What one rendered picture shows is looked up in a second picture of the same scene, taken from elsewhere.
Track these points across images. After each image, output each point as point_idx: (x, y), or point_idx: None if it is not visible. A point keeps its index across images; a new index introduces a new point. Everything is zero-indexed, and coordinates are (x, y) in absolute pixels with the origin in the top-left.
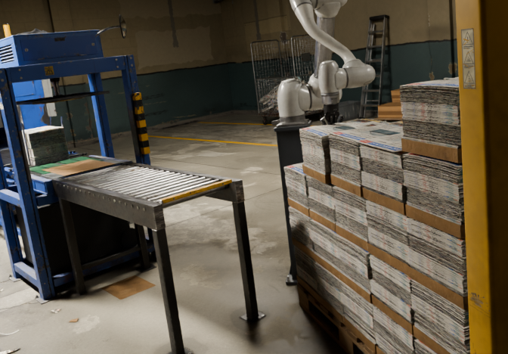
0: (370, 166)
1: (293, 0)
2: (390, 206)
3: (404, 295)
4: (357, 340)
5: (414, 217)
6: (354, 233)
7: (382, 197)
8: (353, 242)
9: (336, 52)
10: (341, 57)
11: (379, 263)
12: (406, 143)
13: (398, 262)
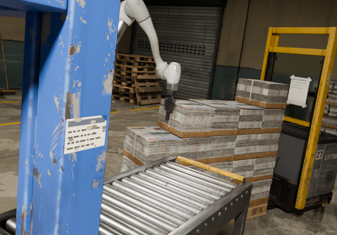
0: (245, 118)
1: (146, 10)
2: (254, 132)
3: (250, 167)
4: None
5: (265, 132)
6: (224, 155)
7: (250, 130)
8: (222, 160)
9: (158, 55)
10: (157, 59)
11: (240, 161)
12: (268, 104)
13: (252, 154)
